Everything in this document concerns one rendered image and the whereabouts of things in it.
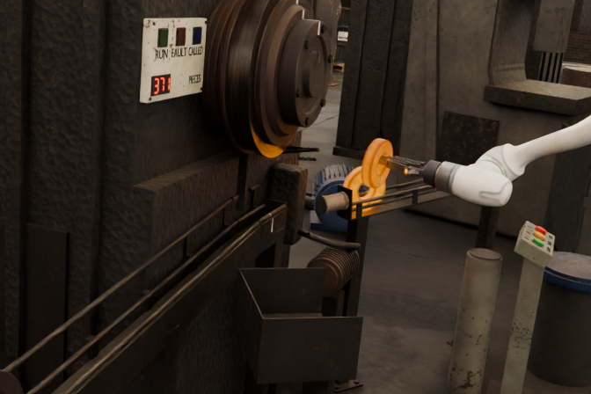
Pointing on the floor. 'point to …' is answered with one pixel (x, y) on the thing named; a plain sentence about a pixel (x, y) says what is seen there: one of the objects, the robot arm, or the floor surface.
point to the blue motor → (326, 181)
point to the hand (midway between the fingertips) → (378, 158)
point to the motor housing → (332, 295)
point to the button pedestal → (524, 311)
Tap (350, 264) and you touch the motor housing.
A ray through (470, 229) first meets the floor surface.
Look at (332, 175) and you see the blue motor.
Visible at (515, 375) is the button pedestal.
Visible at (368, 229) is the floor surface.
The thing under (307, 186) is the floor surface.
